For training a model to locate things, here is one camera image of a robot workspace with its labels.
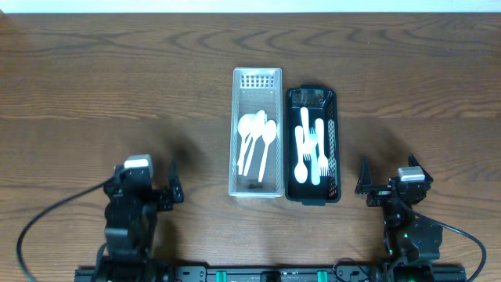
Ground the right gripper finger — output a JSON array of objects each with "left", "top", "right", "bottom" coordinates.
[
  {"left": 355, "top": 157, "right": 372, "bottom": 194},
  {"left": 408, "top": 153, "right": 434, "bottom": 183}
]

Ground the white plastic fork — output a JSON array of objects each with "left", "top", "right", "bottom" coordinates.
[
  {"left": 315, "top": 118, "right": 329, "bottom": 177},
  {"left": 300, "top": 107, "right": 311, "bottom": 161}
]

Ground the light blue plastic fork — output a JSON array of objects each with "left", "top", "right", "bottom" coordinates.
[{"left": 309, "top": 128, "right": 320, "bottom": 186}]

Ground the white plastic spoon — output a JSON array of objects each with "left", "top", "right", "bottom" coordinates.
[
  {"left": 258, "top": 120, "right": 277, "bottom": 183},
  {"left": 237, "top": 110, "right": 267, "bottom": 168},
  {"left": 243, "top": 112, "right": 266, "bottom": 176},
  {"left": 237, "top": 114, "right": 254, "bottom": 175}
]

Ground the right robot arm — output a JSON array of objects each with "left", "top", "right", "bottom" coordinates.
[{"left": 355, "top": 154, "right": 443, "bottom": 282}]

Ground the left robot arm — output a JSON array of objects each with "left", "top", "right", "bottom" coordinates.
[{"left": 91, "top": 154, "right": 184, "bottom": 282}]

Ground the black perforated plastic basket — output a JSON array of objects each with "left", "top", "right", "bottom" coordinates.
[{"left": 284, "top": 85, "right": 341, "bottom": 206}]

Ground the clear perforated plastic basket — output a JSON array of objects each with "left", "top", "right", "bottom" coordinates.
[{"left": 229, "top": 67, "right": 284, "bottom": 198}]

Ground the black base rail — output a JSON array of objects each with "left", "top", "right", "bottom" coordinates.
[{"left": 74, "top": 258, "right": 467, "bottom": 282}]

